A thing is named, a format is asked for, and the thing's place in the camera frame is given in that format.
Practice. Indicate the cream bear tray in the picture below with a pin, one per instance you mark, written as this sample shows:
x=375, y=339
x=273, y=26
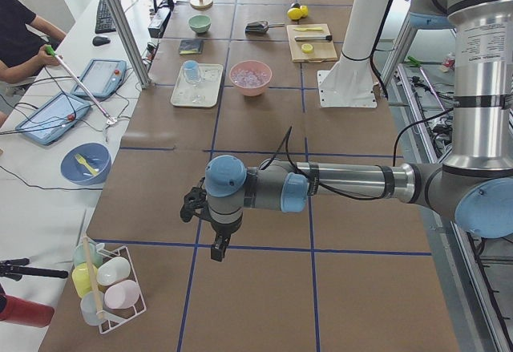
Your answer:
x=209, y=89

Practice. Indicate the pink cup in rack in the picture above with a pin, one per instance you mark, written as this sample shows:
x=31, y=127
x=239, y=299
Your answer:
x=122, y=295

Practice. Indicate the reacher grabber stick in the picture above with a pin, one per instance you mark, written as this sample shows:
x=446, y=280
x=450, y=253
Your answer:
x=111, y=120

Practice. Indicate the grey folded cloth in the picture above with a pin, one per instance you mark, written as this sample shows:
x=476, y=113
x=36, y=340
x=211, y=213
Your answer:
x=191, y=46

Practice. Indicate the yellow fork in bowl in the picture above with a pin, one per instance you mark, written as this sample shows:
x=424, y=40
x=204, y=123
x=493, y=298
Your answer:
x=81, y=160

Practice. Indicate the white wire cup rack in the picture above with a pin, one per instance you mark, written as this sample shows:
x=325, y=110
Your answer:
x=119, y=317

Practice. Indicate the black keyboard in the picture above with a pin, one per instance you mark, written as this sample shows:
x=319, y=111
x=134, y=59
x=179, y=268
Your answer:
x=104, y=22

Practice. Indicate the yellow plastic knife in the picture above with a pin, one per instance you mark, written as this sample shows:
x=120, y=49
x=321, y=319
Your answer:
x=304, y=29

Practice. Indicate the teach pendant far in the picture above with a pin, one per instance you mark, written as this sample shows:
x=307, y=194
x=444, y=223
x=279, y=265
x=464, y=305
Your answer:
x=102, y=77

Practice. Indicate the yellow cup in rack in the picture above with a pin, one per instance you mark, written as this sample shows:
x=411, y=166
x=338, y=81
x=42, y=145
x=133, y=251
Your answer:
x=81, y=279

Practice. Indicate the silver metal ice scoop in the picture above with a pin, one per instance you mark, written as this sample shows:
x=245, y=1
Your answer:
x=261, y=27

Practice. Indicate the green cup in rack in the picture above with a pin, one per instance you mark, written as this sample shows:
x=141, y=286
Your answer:
x=79, y=256

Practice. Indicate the teach pendant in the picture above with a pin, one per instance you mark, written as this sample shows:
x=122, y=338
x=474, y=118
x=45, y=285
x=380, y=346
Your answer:
x=54, y=118
x=102, y=77

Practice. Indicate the yellow lemon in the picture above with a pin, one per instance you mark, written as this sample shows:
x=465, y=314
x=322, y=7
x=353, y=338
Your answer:
x=304, y=11
x=295, y=13

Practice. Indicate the clear wine glass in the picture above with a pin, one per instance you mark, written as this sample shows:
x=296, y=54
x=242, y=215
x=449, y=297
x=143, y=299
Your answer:
x=195, y=97

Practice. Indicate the black tripod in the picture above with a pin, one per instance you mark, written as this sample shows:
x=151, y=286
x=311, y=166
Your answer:
x=16, y=269

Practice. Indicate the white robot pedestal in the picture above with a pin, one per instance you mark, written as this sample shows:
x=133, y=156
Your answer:
x=349, y=83

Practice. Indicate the pink bowl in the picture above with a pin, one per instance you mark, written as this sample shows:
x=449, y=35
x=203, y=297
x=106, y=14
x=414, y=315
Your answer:
x=251, y=65

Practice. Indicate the yellow lemon upper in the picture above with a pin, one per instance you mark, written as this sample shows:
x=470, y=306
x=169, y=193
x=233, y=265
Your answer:
x=295, y=13

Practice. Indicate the wooden cutting board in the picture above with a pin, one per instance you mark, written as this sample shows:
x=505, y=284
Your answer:
x=323, y=51

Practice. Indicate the aluminium frame post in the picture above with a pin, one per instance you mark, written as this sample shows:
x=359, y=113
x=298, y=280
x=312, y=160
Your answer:
x=129, y=43

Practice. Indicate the blue bowl on desk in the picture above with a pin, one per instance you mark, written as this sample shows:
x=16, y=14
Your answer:
x=96, y=155

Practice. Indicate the yellow lemon lower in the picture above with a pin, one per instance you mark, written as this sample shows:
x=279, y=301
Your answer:
x=304, y=11

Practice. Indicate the steel rod handle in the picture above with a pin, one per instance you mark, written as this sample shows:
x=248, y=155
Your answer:
x=313, y=38

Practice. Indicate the person hand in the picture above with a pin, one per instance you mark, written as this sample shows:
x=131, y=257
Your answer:
x=43, y=58

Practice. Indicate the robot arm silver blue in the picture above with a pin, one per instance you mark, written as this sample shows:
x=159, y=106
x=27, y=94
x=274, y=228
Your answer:
x=472, y=186

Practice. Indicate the red bottle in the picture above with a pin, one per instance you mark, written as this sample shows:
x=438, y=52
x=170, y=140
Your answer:
x=25, y=313

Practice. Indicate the clear cup in rack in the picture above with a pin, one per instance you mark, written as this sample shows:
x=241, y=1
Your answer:
x=89, y=311

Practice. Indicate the person forearm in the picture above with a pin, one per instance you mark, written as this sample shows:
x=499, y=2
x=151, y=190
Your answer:
x=17, y=74

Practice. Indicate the teach pendant near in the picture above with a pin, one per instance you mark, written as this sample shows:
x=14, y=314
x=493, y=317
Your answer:
x=54, y=118

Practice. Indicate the half lemon slice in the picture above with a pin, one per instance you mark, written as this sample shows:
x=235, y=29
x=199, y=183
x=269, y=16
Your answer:
x=307, y=48

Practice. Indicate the blue plastic cup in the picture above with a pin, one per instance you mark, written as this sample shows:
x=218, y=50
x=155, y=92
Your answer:
x=191, y=71

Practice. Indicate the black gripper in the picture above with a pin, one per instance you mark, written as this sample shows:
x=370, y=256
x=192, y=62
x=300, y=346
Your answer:
x=223, y=232

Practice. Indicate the green ceramic bowl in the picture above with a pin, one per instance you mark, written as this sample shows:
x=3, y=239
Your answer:
x=200, y=24

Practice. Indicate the white cup in rack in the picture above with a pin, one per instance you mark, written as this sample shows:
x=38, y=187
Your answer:
x=114, y=270

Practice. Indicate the black computer mouse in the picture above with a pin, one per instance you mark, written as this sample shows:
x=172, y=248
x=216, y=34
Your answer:
x=100, y=40

